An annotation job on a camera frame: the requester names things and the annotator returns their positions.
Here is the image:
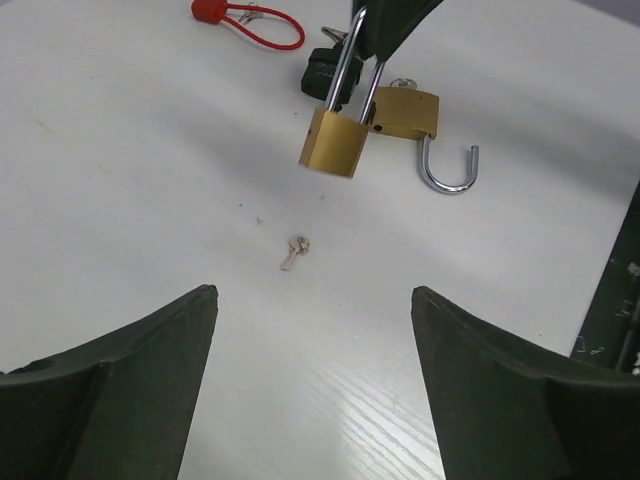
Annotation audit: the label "black padlock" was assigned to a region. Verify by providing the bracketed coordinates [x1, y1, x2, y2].
[300, 44, 364, 111]

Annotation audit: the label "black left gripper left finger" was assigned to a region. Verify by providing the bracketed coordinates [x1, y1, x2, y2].
[1, 285, 218, 479]

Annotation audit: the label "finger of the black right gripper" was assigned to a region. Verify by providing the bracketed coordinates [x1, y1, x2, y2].
[352, 0, 443, 61]

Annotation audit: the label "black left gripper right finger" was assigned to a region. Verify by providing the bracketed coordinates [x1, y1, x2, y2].
[411, 286, 639, 479]

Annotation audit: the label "small silver keys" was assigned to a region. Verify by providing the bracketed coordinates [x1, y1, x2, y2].
[280, 234, 311, 271]

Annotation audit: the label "small brass padlock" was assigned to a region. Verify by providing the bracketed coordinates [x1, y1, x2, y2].
[299, 6, 385, 178]

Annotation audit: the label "large brass padlock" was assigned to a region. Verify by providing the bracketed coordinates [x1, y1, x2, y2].
[369, 86, 479, 195]

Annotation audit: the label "red cable padlock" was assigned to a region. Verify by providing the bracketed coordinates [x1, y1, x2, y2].
[190, 0, 307, 53]

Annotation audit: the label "black-headed keys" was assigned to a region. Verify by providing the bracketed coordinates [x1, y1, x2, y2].
[321, 26, 348, 44]

